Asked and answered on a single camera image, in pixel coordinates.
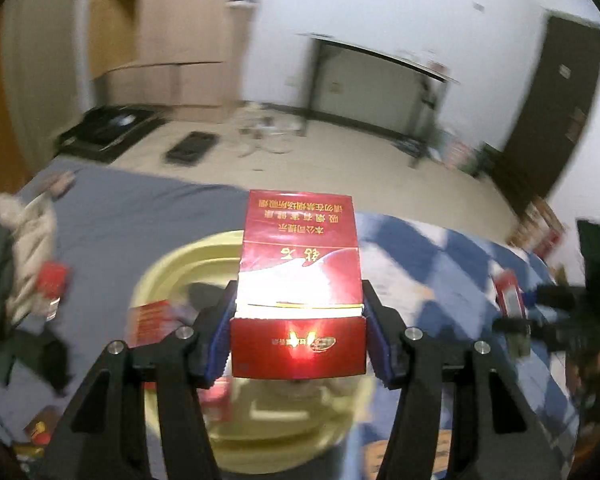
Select black folding table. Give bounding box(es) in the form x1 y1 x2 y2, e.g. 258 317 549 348
296 32 462 169

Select printed cardboard box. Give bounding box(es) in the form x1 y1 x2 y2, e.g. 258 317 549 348
509 197 569 257

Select floor cables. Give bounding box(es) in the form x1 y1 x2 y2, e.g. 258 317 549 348
235 102 308 158

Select blue plaid blanket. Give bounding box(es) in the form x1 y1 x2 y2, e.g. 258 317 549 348
349 211 582 480

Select grey bed sheet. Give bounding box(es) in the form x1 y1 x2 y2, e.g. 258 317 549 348
0 162 261 480

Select large red box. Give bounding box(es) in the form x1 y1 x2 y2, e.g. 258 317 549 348
230 189 369 380

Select beige cloth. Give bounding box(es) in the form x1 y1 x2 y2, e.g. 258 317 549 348
0 191 59 332

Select black case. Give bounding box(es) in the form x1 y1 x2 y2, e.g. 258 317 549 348
54 105 169 164

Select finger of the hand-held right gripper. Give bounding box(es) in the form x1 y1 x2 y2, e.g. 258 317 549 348
490 316 581 357
524 282 588 312

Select dark door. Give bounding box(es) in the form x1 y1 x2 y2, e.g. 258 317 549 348
489 13 600 217

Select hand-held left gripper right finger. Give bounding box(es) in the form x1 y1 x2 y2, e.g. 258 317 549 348
362 280 563 480

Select yellow plastic basin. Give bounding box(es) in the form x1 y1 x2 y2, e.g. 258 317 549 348
129 230 377 474

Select small red box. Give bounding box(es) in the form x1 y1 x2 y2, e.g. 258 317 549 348
34 261 74 322

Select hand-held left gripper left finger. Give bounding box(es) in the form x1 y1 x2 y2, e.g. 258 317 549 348
35 280 238 480

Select small brown box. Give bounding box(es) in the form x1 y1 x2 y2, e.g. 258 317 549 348
44 170 77 197

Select flat black device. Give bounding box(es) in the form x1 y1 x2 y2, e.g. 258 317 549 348
164 131 219 167

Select wooden wardrobe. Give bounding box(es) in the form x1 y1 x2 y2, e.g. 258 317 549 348
86 0 254 124

